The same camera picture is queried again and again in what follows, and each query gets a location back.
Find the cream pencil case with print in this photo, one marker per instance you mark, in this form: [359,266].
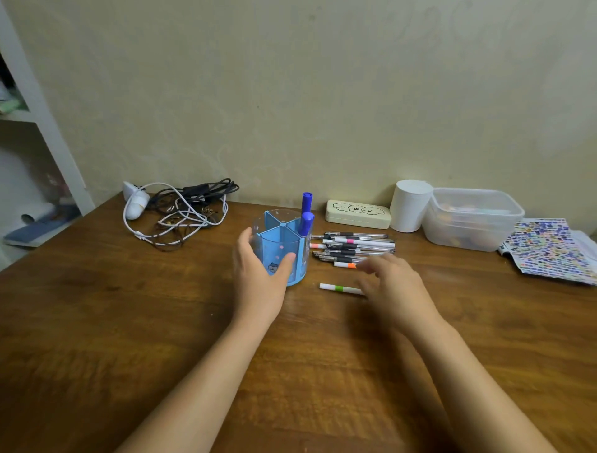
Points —
[358,214]

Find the person's left forearm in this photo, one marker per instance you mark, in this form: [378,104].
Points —
[205,392]

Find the person's right hand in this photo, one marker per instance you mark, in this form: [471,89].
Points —
[399,291]

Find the person's left thumb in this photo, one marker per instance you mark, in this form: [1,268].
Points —
[283,266]

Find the white paper sheet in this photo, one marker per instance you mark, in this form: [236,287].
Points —
[588,242]

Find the white marker with green band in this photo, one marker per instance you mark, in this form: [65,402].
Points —
[338,288]

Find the blue flat object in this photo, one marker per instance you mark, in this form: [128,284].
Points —
[42,228]

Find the white shelf unit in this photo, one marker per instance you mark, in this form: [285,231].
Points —
[51,135]

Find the white oval charger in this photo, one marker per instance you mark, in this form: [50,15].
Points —
[137,205]

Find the colourful dotted paper sheet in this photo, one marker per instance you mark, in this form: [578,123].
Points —
[543,249]

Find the white cylindrical cup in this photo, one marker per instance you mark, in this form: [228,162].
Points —
[409,207]

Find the blue divided pen holder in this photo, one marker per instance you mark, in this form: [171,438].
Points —
[280,242]

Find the clear plastic lidded container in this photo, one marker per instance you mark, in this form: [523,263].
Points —
[471,221]

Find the white roll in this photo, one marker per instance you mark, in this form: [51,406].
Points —
[37,212]

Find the person's left hand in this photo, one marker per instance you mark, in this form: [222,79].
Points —
[254,289]

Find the person's right thumb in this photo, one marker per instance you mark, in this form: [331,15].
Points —
[368,288]

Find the row of black-capped pens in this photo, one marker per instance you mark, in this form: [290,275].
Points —
[359,245]

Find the person's right forearm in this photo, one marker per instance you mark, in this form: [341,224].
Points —
[471,392]

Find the blue marker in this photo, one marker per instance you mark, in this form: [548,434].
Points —
[306,224]
[306,202]

